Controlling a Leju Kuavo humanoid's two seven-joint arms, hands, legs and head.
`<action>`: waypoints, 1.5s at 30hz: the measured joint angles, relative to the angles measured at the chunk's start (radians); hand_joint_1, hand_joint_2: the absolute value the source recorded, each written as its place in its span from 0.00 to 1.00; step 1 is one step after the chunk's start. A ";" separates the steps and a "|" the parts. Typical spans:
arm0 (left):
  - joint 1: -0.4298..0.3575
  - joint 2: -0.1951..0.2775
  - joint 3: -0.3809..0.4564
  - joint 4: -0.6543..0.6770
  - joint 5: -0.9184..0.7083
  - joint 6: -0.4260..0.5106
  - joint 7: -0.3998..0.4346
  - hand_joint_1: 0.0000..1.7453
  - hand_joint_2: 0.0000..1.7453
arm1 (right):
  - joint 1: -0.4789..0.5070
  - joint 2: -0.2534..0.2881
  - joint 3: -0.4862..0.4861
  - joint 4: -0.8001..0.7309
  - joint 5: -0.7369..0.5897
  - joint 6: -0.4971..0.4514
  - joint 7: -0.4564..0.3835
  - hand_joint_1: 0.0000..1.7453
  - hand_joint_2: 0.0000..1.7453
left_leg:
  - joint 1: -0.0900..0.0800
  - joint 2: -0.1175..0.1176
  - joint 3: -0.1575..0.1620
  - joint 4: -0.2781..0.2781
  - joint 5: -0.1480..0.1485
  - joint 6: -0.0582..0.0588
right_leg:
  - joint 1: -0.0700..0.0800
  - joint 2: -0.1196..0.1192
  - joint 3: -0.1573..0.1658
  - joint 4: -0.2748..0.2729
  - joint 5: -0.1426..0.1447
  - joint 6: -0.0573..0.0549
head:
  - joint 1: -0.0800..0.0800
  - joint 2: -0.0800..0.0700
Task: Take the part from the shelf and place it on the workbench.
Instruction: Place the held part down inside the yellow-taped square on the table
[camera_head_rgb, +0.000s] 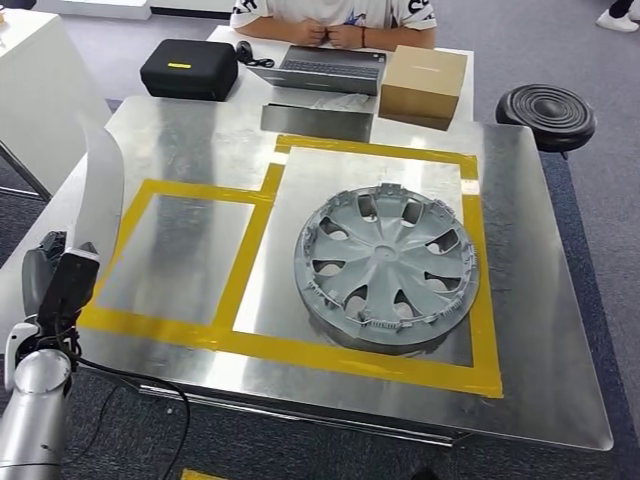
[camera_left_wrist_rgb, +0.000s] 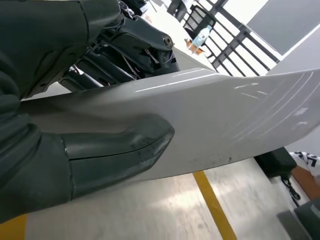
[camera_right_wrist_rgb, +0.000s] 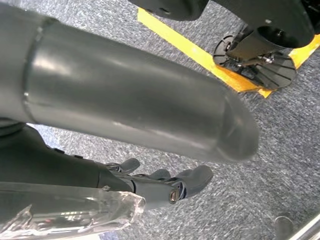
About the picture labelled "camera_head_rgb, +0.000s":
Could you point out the person's right hand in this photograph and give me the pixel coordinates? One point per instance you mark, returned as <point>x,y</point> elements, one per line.
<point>311,33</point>

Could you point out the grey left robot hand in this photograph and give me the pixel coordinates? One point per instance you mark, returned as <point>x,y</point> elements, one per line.
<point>35,285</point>

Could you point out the person's left hand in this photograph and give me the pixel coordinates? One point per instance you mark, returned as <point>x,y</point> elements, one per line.
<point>345,36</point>

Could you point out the white curved plastic part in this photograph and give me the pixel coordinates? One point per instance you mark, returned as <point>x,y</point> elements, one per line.
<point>100,192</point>

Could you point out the person's left forearm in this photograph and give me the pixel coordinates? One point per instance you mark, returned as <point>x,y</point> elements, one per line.
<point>400,36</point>

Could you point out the person's right forearm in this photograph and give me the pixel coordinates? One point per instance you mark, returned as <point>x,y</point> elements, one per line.
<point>270,28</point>

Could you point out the steel workbench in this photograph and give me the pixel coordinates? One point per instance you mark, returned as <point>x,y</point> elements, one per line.
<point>530,265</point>

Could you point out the seated person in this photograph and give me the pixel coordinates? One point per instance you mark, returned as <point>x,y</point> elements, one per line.
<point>330,10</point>

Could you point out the grey flat case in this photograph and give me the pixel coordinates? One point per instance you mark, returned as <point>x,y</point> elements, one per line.
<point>327,69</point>

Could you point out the black computer mouse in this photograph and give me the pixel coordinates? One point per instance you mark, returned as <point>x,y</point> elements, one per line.
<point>244,52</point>

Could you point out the dark steel plate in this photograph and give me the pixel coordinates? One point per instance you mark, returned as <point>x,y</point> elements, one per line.
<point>317,124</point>

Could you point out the white desk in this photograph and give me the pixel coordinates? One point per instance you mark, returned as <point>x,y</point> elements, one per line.
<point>250,86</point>

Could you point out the steel table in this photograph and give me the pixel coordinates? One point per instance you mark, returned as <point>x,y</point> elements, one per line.
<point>23,179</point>

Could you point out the brown cardboard box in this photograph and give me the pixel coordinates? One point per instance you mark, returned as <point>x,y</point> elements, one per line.
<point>423,83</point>

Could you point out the black carry case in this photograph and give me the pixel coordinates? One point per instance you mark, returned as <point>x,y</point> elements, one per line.
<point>189,69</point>

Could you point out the white partition panel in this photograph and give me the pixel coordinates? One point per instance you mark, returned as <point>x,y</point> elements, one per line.
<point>50,86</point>

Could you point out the grey plastic hubcap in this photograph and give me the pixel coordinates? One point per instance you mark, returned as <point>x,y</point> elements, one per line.
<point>385,265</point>

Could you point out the yellow tape on steel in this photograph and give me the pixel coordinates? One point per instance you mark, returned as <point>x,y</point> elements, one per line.
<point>242,265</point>

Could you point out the black round stool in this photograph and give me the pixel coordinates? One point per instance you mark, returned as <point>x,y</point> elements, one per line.
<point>546,117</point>

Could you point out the white platform base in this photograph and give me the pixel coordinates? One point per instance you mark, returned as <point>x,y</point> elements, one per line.
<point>95,8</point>

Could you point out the yellow tape outline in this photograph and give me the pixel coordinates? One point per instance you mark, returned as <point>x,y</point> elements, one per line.
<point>200,475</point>

